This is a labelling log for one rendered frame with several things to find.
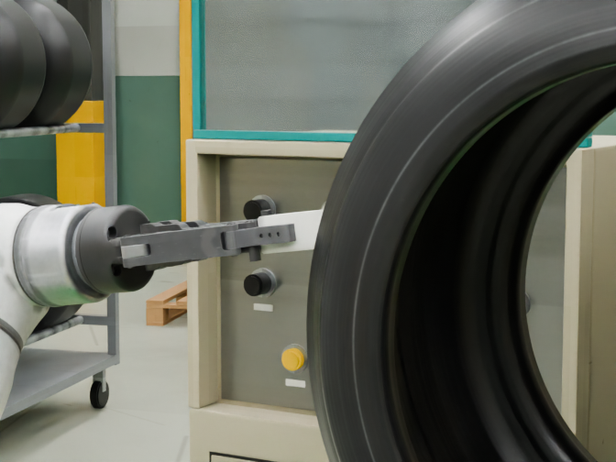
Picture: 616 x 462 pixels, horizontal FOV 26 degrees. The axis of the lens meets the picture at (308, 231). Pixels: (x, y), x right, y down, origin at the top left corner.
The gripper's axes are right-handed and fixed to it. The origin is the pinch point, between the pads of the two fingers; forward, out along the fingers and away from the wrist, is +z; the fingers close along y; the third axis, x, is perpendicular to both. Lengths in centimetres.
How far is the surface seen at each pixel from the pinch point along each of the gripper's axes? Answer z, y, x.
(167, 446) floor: -241, 307, 91
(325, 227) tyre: 7.0, -8.9, -0.5
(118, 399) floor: -301, 360, 82
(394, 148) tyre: 14.2, -11.2, -5.5
